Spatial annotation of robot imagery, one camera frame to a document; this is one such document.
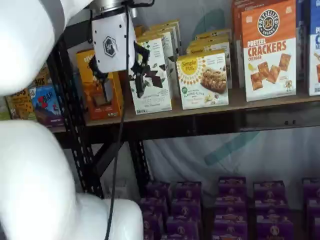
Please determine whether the Simple Mills almond bars box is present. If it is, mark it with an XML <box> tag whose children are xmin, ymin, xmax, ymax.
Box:
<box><xmin>176</xmin><ymin>48</ymin><xmax>230</xmax><ymax>111</ymax></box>
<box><xmin>186</xmin><ymin>41</ymin><xmax>233</xmax><ymax>90</ymax></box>
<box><xmin>188</xmin><ymin>34</ymin><xmax>231</xmax><ymax>47</ymax></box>
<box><xmin>194</xmin><ymin>28</ymin><xmax>232</xmax><ymax>39</ymax></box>

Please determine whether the orange Revival snack box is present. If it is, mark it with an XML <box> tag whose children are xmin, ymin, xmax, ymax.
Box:
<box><xmin>75</xmin><ymin>49</ymin><xmax>125</xmax><ymax>121</ymax></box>

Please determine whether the wooden shelf board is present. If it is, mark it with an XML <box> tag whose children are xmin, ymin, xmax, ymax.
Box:
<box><xmin>48</xmin><ymin>124</ymin><xmax>68</xmax><ymax>133</ymax></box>
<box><xmin>86</xmin><ymin>84</ymin><xmax>320</xmax><ymax>127</ymax></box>

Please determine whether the blue Pretzel Crackers box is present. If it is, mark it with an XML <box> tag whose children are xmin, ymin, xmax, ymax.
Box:
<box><xmin>296</xmin><ymin>0</ymin><xmax>320</xmax><ymax>97</ymax></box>

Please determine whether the white backdrop cloth teal logo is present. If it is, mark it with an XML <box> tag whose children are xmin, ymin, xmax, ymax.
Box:
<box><xmin>136</xmin><ymin>0</ymin><xmax>320</xmax><ymax>183</ymax></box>

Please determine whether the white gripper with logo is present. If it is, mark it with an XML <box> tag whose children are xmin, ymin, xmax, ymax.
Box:
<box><xmin>88</xmin><ymin>11</ymin><xmax>151</xmax><ymax>104</ymax></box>

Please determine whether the blue Clif Zbar box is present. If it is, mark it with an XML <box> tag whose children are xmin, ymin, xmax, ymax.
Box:
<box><xmin>28</xmin><ymin>84</ymin><xmax>63</xmax><ymax>126</ymax></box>

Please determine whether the black metal shelf rack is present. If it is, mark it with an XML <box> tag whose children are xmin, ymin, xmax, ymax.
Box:
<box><xmin>57</xmin><ymin>22</ymin><xmax>320</xmax><ymax>200</ymax></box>
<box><xmin>46</xmin><ymin>37</ymin><xmax>86</xmax><ymax>163</ymax></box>

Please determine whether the Simple Mills Sweet Thins box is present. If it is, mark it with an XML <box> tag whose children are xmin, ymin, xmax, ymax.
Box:
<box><xmin>136</xmin><ymin>31</ymin><xmax>177</xmax><ymax>76</ymax></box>
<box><xmin>149</xmin><ymin>19</ymin><xmax>181</xmax><ymax>51</ymax></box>
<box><xmin>142</xmin><ymin>25</ymin><xmax>180</xmax><ymax>58</ymax></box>
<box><xmin>129</xmin><ymin>33</ymin><xmax>174</xmax><ymax>116</ymax></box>

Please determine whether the orange Pretzel Crackers cheddar box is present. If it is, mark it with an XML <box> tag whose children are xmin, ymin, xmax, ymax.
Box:
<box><xmin>231</xmin><ymin>0</ymin><xmax>298</xmax><ymax>103</ymax></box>

